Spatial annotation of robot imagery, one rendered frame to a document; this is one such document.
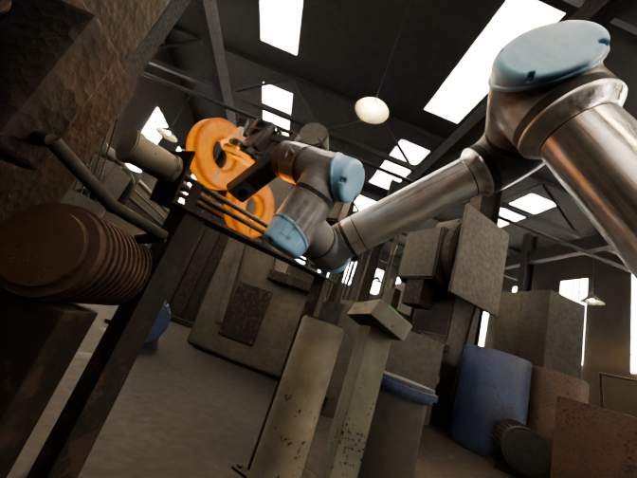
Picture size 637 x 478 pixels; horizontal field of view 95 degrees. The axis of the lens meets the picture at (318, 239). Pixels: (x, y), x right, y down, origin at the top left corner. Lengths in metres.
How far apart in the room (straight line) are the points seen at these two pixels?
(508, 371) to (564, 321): 1.94
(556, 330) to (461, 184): 4.47
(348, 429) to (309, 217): 0.59
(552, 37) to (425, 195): 0.25
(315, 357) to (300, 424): 0.15
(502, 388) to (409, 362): 1.03
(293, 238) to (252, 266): 2.48
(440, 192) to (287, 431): 0.61
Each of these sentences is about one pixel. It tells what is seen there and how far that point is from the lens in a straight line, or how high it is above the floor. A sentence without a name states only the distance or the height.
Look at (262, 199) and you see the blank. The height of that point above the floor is 0.75.
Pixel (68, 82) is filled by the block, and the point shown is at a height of 0.69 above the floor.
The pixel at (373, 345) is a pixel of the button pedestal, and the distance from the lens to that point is 0.86.
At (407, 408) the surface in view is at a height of 0.35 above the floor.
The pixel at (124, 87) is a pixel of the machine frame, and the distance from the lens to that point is 0.87.
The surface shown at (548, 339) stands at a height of 1.36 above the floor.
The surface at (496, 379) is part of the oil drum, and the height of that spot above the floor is 0.63.
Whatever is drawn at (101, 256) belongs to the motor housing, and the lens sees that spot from 0.48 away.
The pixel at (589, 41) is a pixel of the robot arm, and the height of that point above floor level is 0.88.
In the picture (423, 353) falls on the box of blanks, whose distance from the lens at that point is 2.63.
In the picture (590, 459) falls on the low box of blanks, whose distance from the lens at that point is 2.43.
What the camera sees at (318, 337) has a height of 0.48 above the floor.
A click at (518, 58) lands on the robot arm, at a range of 0.49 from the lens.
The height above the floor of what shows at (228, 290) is 0.57.
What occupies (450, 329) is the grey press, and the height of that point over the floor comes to 1.03.
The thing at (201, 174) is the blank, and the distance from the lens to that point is 0.67.
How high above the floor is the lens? 0.48
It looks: 17 degrees up
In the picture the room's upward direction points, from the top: 20 degrees clockwise
